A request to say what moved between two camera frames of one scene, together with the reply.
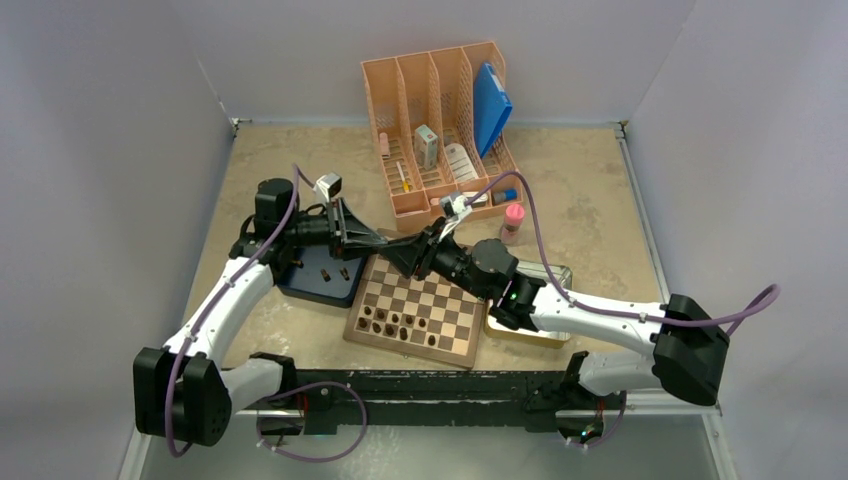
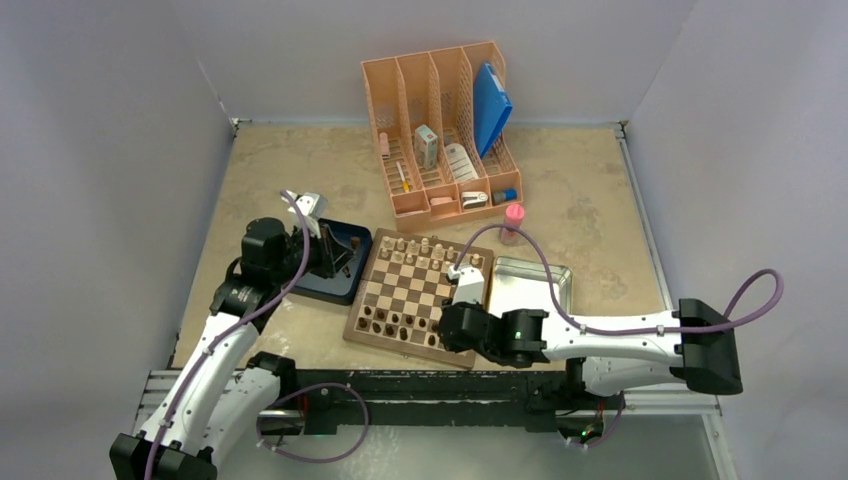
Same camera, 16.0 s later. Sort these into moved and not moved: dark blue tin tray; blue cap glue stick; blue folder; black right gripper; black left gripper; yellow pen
Moved: black right gripper; black left gripper
Not moved: blue cap glue stick; dark blue tin tray; yellow pen; blue folder
